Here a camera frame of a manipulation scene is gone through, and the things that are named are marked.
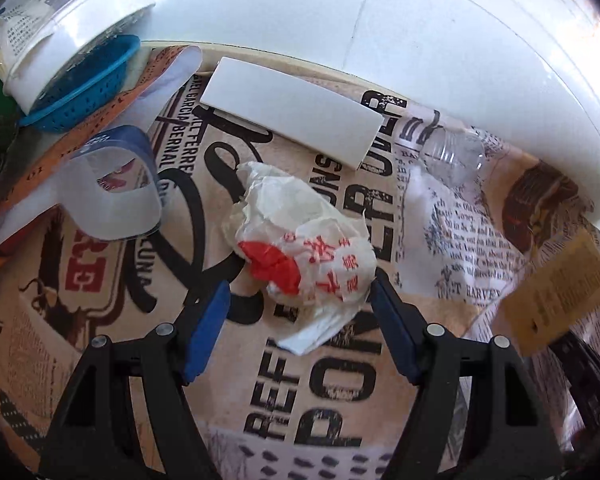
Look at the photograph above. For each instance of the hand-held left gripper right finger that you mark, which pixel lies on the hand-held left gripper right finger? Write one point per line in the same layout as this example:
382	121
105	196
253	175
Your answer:
395	330

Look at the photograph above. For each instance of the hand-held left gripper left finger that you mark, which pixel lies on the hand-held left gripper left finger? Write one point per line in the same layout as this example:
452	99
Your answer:
207	330

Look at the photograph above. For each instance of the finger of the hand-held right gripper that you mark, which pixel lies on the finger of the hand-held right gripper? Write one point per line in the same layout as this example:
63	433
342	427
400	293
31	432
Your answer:
585	370

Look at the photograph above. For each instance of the yellow paper tag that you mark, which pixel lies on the yellow paper tag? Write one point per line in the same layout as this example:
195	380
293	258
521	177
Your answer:
555	295

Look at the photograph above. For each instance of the white red-print wrapper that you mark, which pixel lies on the white red-print wrapper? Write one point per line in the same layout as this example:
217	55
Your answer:
300	230

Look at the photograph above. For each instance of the clear plastic bottle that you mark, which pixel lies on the clear plastic bottle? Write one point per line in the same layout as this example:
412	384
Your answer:
450	152

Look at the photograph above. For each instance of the white rectangular box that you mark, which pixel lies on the white rectangular box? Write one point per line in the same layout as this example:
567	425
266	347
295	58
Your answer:
290	110

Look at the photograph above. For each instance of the clear plastic bag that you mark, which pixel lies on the clear plastic bag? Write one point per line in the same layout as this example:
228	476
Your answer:
485	320

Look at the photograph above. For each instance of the newspaper print cloth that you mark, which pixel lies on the newspaper print cloth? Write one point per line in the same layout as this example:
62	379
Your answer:
330	410

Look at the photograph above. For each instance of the orange paper strip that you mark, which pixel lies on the orange paper strip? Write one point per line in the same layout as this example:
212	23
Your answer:
40	165

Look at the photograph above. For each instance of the blue plastic basket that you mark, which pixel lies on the blue plastic basket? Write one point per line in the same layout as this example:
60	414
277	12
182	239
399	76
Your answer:
80	105

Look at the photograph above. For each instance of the white plastic tub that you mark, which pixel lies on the white plastic tub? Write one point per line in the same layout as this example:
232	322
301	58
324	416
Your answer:
80	35

